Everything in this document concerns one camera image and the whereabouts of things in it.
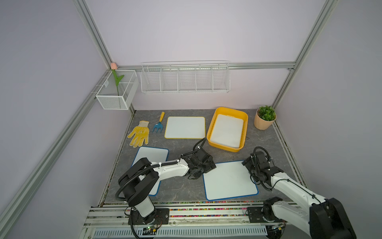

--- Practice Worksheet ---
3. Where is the artificial pink tulip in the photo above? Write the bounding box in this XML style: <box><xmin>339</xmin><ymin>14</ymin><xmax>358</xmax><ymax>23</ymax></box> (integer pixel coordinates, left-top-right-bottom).
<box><xmin>110</xmin><ymin>62</ymin><xmax>124</xmax><ymax>96</ymax></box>

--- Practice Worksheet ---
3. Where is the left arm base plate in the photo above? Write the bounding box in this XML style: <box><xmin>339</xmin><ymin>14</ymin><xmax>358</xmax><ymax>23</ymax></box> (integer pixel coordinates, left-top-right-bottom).
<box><xmin>128</xmin><ymin>208</ymin><xmax>170</xmax><ymax>226</ymax></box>

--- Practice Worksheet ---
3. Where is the yellow work glove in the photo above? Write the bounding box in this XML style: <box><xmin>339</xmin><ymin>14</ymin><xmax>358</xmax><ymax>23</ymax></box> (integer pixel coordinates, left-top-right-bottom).
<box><xmin>127</xmin><ymin>120</ymin><xmax>150</xmax><ymax>148</ymax></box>

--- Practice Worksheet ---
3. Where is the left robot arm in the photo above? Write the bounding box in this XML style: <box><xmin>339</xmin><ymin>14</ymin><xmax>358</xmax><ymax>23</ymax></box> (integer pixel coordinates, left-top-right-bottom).
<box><xmin>114</xmin><ymin>148</ymin><xmax>216</xmax><ymax>218</ymax></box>

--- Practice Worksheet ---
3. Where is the yellow-framed whiteboard back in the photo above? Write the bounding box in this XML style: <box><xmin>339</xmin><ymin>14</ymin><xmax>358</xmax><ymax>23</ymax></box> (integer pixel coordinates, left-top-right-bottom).
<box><xmin>164</xmin><ymin>117</ymin><xmax>206</xmax><ymax>139</ymax></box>

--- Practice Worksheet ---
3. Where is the black corrugated cable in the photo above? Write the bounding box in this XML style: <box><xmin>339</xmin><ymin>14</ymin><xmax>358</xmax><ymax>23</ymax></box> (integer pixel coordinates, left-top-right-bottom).
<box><xmin>178</xmin><ymin>138</ymin><xmax>207</xmax><ymax>157</ymax></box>

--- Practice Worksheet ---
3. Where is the yellow plastic storage box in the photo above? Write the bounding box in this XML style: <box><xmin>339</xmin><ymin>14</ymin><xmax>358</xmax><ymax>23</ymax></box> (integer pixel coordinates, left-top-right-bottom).
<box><xmin>207</xmin><ymin>107</ymin><xmax>249</xmax><ymax>152</ymax></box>

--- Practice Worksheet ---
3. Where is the blue garden fork yellow handle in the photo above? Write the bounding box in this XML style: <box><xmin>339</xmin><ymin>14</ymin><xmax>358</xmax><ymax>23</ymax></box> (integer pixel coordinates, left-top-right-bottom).
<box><xmin>152</xmin><ymin>112</ymin><xmax>165</xmax><ymax>132</ymax></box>

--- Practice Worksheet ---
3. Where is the potted green plant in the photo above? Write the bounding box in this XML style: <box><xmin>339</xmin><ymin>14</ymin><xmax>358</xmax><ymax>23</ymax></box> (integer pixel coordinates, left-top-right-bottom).
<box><xmin>254</xmin><ymin>106</ymin><xmax>277</xmax><ymax>130</ymax></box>

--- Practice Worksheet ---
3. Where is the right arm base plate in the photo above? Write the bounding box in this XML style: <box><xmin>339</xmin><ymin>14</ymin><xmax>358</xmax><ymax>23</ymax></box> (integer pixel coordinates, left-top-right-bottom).
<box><xmin>245</xmin><ymin>207</ymin><xmax>286</xmax><ymax>223</ymax></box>

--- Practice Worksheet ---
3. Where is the white mesh corner basket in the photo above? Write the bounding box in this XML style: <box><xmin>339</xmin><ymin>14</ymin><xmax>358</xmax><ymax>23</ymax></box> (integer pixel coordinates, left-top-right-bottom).
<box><xmin>96</xmin><ymin>70</ymin><xmax>139</xmax><ymax>110</ymax></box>

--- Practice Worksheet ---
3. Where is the yellow-framed whiteboard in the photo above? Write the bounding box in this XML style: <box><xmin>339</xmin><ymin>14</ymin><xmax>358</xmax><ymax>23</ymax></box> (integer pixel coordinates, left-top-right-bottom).
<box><xmin>210</xmin><ymin>114</ymin><xmax>244</xmax><ymax>148</ymax></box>
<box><xmin>164</xmin><ymin>117</ymin><xmax>206</xmax><ymax>139</ymax></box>

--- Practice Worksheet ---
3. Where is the blue-framed whiteboard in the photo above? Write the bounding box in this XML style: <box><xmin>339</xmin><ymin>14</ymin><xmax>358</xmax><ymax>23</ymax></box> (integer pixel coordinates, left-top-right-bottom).
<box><xmin>131</xmin><ymin>146</ymin><xmax>170</xmax><ymax>197</ymax></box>
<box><xmin>203</xmin><ymin>161</ymin><xmax>258</xmax><ymax>201</ymax></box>

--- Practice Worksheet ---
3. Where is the white wire wall shelf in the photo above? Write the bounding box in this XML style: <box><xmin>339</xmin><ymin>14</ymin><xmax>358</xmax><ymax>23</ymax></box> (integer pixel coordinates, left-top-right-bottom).
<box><xmin>140</xmin><ymin>61</ymin><xmax>231</xmax><ymax>94</ymax></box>

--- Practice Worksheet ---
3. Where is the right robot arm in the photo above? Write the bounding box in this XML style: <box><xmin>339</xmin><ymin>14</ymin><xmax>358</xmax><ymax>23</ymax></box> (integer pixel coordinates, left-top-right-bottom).
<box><xmin>242</xmin><ymin>146</ymin><xmax>357</xmax><ymax>239</ymax></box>

